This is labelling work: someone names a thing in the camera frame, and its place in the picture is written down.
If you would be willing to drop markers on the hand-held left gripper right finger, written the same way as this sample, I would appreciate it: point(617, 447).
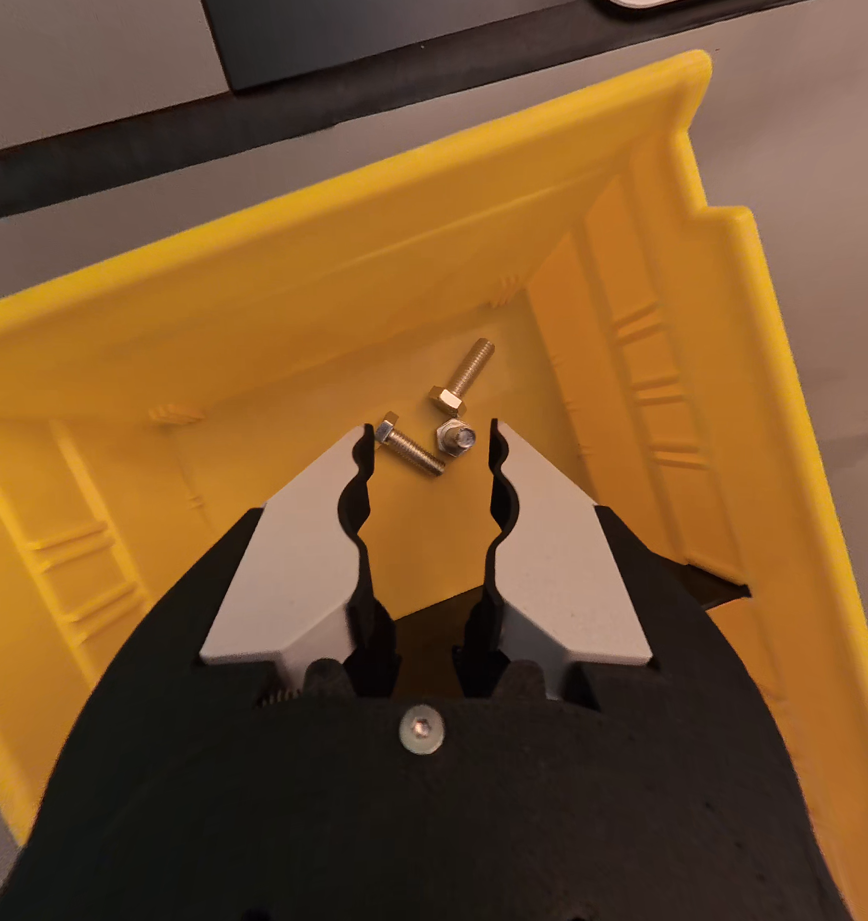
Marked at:
point(571, 575)

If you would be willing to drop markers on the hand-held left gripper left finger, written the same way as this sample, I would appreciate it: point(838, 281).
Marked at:
point(290, 575)

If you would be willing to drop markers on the silver hex bolt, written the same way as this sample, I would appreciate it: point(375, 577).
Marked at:
point(454, 439)
point(412, 450)
point(470, 367)

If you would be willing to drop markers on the yellow bin with divider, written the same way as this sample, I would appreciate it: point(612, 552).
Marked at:
point(333, 252)

